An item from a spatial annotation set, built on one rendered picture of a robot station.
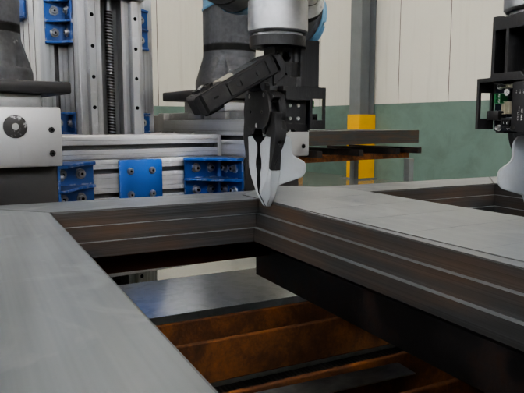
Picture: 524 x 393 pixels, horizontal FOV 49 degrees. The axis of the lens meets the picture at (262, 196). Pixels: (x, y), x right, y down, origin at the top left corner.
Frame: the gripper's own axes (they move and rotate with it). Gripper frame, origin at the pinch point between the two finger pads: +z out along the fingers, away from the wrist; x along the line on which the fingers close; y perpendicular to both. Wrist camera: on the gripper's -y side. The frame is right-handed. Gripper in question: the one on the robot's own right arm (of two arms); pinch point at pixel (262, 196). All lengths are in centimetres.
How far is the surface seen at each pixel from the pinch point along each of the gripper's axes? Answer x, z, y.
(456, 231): -26.3, 0.7, 7.1
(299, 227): -8.8, 2.6, 0.4
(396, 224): -20.7, 0.7, 4.6
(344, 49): 836, -146, 593
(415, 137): 328, 2, 318
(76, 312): -34.4, 0.8, -28.6
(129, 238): 1.9, 4.4, -16.8
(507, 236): -30.3, 0.6, 9.2
